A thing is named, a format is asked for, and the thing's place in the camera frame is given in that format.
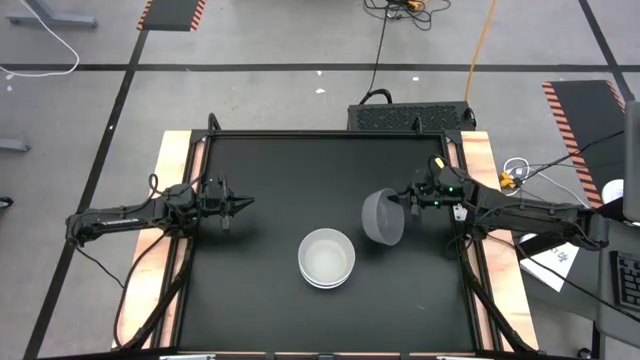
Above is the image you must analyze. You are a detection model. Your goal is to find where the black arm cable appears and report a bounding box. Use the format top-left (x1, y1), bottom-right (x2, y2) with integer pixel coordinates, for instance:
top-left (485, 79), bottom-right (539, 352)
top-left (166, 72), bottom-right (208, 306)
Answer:
top-left (112, 232), bottom-right (171, 349)

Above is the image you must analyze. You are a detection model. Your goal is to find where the black tripod stand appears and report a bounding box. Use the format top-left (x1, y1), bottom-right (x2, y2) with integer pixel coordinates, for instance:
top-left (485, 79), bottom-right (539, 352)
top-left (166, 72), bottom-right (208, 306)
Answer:
top-left (112, 112), bottom-right (544, 360)

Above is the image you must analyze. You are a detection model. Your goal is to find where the black orange-striped floor mat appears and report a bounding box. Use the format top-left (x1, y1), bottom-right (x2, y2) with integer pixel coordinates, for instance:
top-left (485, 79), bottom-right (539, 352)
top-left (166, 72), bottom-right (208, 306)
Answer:
top-left (542, 79), bottom-right (627, 202)
top-left (136, 0), bottom-right (207, 33)

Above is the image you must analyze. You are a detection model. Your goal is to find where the grey desk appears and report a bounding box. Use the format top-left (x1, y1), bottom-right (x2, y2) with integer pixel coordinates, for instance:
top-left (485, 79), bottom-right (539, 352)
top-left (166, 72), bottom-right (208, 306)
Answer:
top-left (594, 218), bottom-right (640, 351)

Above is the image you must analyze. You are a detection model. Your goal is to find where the black computer tower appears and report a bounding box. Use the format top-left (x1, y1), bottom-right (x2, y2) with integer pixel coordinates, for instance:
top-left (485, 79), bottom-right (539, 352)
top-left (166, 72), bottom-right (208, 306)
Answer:
top-left (347, 101), bottom-right (477, 133)

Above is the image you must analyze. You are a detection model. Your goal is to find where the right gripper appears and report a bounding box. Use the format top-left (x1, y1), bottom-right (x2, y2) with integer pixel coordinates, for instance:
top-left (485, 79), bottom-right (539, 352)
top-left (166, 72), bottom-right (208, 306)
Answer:
top-left (388, 167), bottom-right (467, 217)

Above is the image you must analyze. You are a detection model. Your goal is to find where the dark grey bowl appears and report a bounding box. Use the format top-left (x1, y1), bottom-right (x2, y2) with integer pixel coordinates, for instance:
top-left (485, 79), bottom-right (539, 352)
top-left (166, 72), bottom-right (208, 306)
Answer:
top-left (361, 187), bottom-right (406, 247)

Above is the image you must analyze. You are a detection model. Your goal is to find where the grey table foot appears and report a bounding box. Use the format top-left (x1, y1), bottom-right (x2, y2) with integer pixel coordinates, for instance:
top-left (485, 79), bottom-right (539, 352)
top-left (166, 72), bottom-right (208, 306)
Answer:
top-left (0, 138), bottom-right (31, 153)

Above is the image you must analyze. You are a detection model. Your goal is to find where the black keyboard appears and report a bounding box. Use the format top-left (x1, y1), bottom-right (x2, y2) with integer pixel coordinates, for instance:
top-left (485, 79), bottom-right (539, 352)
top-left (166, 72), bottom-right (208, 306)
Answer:
top-left (609, 249), bottom-right (640, 312)

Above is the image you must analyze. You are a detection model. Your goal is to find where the thin black cable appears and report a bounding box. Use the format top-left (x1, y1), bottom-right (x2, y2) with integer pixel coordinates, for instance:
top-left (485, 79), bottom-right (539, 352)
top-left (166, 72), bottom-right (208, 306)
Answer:
top-left (519, 130), bottom-right (626, 184)

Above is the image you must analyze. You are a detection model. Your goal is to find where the yellow cable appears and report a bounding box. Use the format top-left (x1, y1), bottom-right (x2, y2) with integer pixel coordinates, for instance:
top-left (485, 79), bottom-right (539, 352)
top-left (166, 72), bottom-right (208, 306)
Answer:
top-left (464, 0), bottom-right (500, 103)

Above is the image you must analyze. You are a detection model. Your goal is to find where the grey table leg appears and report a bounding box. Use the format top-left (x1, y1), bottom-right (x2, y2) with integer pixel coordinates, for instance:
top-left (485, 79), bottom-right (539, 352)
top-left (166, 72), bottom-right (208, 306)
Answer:
top-left (7, 0), bottom-right (99, 30)

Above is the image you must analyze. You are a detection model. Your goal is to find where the grey monitor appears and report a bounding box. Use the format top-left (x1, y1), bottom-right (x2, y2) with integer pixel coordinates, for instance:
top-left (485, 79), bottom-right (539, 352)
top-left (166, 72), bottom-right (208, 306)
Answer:
top-left (623, 99), bottom-right (640, 224)

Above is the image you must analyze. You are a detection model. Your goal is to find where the white floor cable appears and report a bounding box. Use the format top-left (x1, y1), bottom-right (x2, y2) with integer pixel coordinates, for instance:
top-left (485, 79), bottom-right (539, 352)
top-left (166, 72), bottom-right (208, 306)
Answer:
top-left (0, 0), bottom-right (81, 79)

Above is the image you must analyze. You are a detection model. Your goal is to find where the white ceramic bowl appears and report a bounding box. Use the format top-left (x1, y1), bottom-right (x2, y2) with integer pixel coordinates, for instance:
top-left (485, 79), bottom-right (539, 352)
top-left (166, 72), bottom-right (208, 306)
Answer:
top-left (299, 269), bottom-right (352, 291)

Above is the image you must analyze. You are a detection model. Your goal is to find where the white paper sheet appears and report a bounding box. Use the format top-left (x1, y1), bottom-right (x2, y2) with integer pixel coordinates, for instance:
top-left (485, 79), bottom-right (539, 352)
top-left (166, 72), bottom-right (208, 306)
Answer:
top-left (519, 232), bottom-right (581, 294)

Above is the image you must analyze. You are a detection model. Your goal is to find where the black power cable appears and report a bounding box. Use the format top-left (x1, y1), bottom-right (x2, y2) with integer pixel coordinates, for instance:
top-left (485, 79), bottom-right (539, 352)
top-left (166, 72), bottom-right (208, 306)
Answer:
top-left (358, 4), bottom-right (394, 106)

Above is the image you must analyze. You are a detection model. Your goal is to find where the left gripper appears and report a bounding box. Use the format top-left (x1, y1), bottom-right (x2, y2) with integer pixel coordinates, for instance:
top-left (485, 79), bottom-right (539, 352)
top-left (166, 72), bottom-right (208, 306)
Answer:
top-left (204, 173), bottom-right (256, 232)

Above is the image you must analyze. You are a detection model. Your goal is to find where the light grey bowl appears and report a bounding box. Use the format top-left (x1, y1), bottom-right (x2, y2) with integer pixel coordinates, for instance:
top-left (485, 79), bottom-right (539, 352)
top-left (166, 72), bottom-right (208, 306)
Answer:
top-left (297, 227), bottom-right (357, 285)

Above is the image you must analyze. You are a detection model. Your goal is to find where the white cup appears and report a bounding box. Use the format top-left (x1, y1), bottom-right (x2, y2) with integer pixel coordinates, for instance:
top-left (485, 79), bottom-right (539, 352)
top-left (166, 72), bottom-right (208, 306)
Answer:
top-left (602, 178), bottom-right (625, 205)

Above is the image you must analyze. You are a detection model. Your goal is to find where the white cable coil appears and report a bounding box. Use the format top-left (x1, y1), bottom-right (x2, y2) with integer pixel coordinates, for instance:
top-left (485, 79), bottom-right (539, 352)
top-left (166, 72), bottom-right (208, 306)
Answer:
top-left (502, 157), bottom-right (576, 194)

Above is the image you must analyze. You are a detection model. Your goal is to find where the tangle of black cables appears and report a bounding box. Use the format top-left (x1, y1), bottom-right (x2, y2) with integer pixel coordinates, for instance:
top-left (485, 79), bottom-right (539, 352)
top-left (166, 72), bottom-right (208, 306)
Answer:
top-left (363, 0), bottom-right (452, 32)

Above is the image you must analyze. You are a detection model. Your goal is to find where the wooden table side board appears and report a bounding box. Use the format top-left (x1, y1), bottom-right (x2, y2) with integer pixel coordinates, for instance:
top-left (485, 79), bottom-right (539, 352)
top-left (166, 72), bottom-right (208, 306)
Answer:
top-left (113, 130), bottom-right (207, 351)
top-left (446, 130), bottom-right (540, 351)

